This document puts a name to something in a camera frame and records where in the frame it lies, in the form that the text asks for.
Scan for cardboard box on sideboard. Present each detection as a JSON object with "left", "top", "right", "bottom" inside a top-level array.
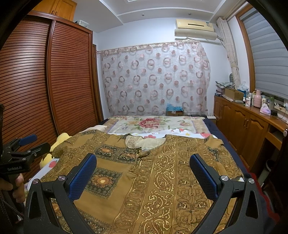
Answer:
[{"left": 224, "top": 89, "right": 244, "bottom": 100}]

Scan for person's left hand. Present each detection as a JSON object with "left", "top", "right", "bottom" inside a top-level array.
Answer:
[{"left": 0, "top": 174, "right": 25, "bottom": 203}]

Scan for pink circle pattern curtain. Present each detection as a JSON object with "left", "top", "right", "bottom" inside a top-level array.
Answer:
[{"left": 100, "top": 40, "right": 210, "bottom": 116}]

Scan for brown gold patterned garment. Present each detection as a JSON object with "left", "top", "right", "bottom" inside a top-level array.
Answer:
[{"left": 42, "top": 130, "right": 243, "bottom": 233}]

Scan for floral bedspread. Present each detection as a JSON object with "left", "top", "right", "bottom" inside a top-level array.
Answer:
[{"left": 104, "top": 116, "right": 209, "bottom": 134}]

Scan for beige pillow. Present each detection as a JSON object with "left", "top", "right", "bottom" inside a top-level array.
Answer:
[{"left": 82, "top": 125, "right": 108, "bottom": 133}]

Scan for purple tissue pack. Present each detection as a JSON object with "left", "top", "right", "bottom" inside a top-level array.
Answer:
[{"left": 260, "top": 103, "right": 271, "bottom": 116}]

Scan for beige tied side curtain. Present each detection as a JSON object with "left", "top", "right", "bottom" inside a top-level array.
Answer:
[{"left": 217, "top": 17, "right": 241, "bottom": 89}]

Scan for grey window blind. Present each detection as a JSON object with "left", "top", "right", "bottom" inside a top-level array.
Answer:
[{"left": 240, "top": 8, "right": 288, "bottom": 99}]

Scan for yellow plush toy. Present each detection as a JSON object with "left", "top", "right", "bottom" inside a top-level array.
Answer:
[{"left": 39, "top": 133, "right": 71, "bottom": 169}]

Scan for cardboard box with blue cloth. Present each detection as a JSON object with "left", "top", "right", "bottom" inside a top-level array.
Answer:
[{"left": 165, "top": 103, "right": 184, "bottom": 116}]

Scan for stack of folded papers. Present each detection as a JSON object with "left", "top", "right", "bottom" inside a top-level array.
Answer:
[{"left": 215, "top": 81, "right": 235, "bottom": 96}]

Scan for navy blue bed sheet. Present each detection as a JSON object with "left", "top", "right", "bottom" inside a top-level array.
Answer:
[{"left": 203, "top": 118, "right": 250, "bottom": 178}]

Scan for white air conditioner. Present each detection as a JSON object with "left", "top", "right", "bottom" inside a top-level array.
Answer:
[{"left": 174, "top": 19, "right": 217, "bottom": 41}]

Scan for brown louvered wardrobe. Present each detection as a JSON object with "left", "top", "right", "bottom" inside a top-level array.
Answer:
[{"left": 1, "top": 1, "right": 104, "bottom": 144}]

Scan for wooden sideboard cabinet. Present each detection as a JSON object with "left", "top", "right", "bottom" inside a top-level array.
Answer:
[{"left": 213, "top": 96, "right": 287, "bottom": 173}]

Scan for white strawberry print blanket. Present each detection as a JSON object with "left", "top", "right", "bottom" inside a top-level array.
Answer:
[{"left": 25, "top": 128, "right": 211, "bottom": 192}]

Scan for pink thermos jug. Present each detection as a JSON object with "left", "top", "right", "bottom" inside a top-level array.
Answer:
[{"left": 253, "top": 90, "right": 262, "bottom": 108}]

